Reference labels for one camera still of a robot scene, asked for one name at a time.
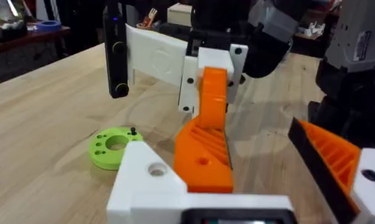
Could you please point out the white orange left gripper right finger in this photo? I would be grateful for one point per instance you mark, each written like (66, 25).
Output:
(340, 161)

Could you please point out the white bare left gripper left finger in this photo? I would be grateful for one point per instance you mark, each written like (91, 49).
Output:
(144, 193)

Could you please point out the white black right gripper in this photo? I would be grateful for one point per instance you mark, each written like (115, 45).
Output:
(156, 56)

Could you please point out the small black screw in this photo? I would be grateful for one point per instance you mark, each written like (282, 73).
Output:
(133, 131)

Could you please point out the green disc with holes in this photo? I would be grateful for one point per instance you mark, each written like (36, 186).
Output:
(101, 155)

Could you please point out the beige cardboard box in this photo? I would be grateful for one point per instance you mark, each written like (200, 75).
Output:
(179, 15)

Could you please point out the white small parts heap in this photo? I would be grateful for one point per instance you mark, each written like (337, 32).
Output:
(310, 29)

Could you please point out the orange white small tool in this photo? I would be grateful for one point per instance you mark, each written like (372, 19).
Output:
(148, 18)

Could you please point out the blue tape roll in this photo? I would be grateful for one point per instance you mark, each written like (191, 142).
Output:
(49, 25)

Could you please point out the brown side table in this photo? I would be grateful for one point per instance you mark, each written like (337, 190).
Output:
(25, 39)

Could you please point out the heap of tools and bags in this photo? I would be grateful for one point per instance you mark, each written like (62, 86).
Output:
(7, 21)

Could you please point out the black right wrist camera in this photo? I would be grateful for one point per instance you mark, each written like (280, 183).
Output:
(116, 56)

